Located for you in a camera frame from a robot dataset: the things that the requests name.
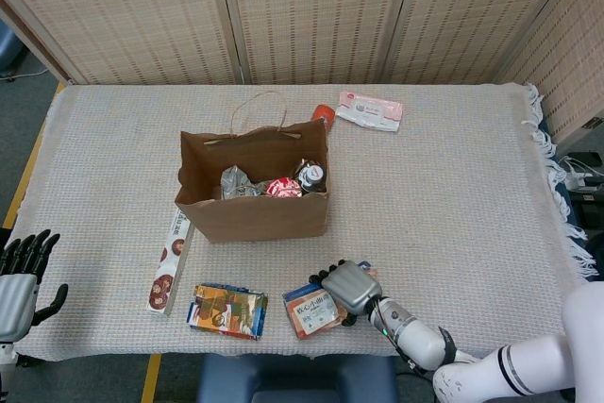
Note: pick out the colourful snack packet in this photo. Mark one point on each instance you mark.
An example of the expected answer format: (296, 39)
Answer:
(226, 311)

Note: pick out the orange red small object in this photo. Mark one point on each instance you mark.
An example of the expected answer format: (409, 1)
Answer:
(324, 112)

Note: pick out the transparent water bottle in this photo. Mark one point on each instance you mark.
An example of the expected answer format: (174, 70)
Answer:
(312, 174)

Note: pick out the orange biscuit package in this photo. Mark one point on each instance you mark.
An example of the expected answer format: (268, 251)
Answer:
(311, 317)

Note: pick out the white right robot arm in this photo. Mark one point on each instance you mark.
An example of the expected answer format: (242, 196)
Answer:
(420, 337)

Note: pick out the long white cookie box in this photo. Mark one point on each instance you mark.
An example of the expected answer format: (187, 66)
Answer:
(167, 275)

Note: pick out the beige woven tablecloth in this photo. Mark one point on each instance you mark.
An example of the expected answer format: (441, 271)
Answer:
(118, 162)

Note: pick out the silver crinkled snack bag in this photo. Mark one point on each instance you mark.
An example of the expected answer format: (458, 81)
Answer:
(238, 181)

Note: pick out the brown paper bag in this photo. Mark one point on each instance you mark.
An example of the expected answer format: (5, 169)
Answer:
(245, 228)

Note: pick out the pink white wipes pack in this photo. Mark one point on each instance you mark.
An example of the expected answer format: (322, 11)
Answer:
(370, 110)

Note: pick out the bamboo folding screen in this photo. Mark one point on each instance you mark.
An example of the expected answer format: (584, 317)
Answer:
(307, 11)

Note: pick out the white power strip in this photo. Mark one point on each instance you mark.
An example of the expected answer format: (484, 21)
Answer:
(578, 176)

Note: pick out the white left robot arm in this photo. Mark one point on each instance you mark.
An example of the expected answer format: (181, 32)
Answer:
(5, 353)

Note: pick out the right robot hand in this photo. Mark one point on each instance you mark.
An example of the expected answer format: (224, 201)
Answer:
(351, 287)

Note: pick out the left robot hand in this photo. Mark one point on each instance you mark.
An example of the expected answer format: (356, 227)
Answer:
(19, 294)

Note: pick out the blue padded stool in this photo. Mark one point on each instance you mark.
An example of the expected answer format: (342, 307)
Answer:
(283, 379)

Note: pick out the red round snack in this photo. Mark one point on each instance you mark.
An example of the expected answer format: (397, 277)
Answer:
(282, 187)

